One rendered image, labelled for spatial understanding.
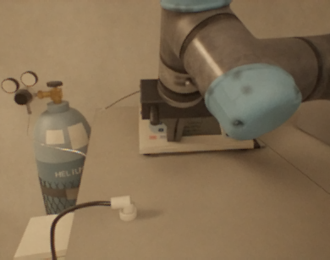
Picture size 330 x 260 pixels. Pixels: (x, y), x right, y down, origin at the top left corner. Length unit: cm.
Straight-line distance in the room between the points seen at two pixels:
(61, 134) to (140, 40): 58
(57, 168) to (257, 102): 93
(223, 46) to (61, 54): 112
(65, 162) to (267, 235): 82
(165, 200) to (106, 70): 97
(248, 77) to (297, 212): 26
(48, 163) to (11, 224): 76
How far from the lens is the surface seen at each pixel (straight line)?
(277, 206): 44
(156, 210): 40
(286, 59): 28
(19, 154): 152
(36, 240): 70
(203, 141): 55
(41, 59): 134
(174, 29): 30
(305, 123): 73
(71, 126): 104
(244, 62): 24
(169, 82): 37
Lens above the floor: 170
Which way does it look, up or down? 22 degrees down
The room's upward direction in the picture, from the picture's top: straight up
